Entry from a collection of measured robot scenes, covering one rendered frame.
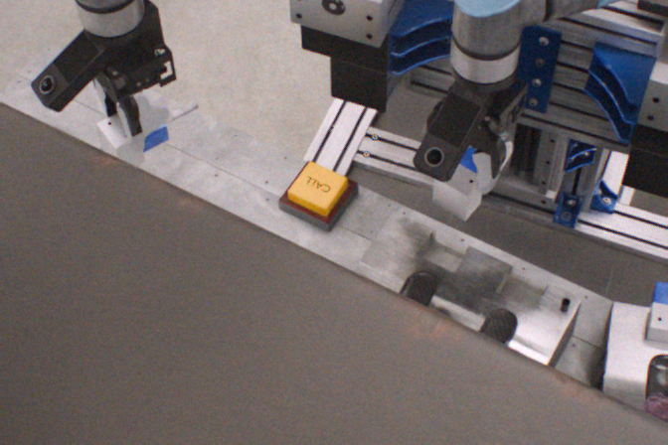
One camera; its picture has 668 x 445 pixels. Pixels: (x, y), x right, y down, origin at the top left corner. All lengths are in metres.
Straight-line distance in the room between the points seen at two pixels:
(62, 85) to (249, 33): 1.54
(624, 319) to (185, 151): 0.65
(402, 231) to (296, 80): 1.36
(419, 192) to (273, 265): 2.22
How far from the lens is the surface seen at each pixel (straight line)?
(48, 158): 0.31
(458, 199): 1.60
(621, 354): 1.61
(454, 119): 1.47
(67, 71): 1.55
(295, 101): 2.92
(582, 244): 2.47
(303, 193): 1.73
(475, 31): 1.38
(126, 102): 1.57
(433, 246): 1.65
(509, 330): 1.57
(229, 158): 1.82
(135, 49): 1.56
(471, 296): 1.59
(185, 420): 0.27
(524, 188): 2.34
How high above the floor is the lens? 2.25
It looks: 55 degrees down
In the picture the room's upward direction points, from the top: 1 degrees counter-clockwise
